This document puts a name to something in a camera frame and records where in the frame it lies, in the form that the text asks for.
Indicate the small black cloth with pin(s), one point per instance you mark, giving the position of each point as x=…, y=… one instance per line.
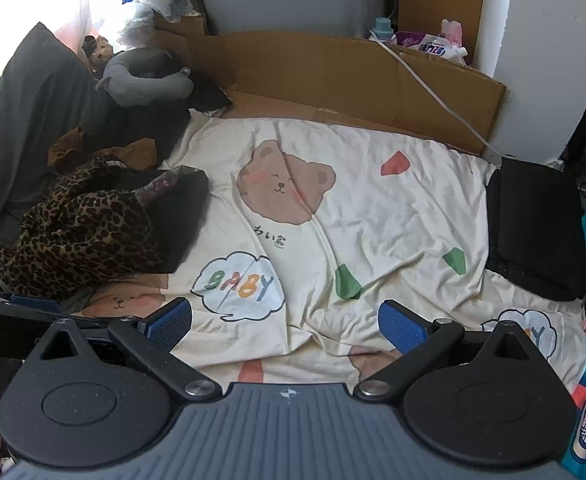
x=208, y=92

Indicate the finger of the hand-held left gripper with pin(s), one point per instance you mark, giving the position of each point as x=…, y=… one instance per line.
x=33, y=303

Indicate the dark grey pillow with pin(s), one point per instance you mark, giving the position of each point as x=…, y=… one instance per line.
x=23, y=110

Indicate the folded black garment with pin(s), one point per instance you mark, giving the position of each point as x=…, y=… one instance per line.
x=533, y=225

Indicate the cream bear print bed sheet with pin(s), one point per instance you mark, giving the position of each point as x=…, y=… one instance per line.
x=373, y=220

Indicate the bottle with teal cap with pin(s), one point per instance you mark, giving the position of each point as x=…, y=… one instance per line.
x=382, y=27

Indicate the grey neck pillow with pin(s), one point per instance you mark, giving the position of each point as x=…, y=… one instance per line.
x=133, y=85

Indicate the flat cardboard sheet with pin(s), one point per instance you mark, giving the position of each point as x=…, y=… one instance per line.
x=323, y=75

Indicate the pink and white refill pouch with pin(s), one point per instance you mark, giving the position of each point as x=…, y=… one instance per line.
x=430, y=45

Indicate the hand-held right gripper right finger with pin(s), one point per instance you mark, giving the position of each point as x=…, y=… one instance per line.
x=400, y=325

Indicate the brown garment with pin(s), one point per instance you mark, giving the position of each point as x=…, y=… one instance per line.
x=73, y=142

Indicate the leopard print garment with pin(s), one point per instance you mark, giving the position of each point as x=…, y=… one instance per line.
x=73, y=230

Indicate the small brown plush toy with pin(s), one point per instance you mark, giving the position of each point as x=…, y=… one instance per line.
x=100, y=50

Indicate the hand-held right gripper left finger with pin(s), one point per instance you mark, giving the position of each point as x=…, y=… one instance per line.
x=165, y=327

